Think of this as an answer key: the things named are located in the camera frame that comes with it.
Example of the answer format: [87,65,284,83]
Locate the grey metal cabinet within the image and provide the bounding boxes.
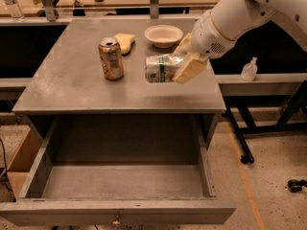
[13,17,225,142]

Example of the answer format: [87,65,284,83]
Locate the open grey top drawer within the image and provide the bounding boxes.
[1,114,235,225]

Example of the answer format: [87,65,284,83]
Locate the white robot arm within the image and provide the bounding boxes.
[173,0,307,83]

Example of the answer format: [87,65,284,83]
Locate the yellow sponge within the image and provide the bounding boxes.
[114,34,135,55]

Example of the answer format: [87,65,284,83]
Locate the black caster wheel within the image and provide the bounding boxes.
[288,179,307,193]

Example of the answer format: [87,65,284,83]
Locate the white paper bowl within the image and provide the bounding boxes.
[144,25,183,49]

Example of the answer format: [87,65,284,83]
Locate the cardboard box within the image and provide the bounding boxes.
[7,129,41,198]

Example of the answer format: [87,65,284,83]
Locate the clear hand sanitizer bottle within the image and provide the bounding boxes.
[241,57,258,81]

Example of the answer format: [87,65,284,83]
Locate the white green 7up can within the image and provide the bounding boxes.
[145,54,183,83]

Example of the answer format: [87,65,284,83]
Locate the black cable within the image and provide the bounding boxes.
[0,135,13,193]

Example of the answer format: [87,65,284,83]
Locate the black table leg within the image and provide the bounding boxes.
[223,97,256,164]

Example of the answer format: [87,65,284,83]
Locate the brown gold soda can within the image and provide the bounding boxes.
[99,37,124,81]

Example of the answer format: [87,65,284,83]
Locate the clear plastic water bottle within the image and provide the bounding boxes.
[3,0,24,21]

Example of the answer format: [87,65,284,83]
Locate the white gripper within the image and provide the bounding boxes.
[173,11,236,83]

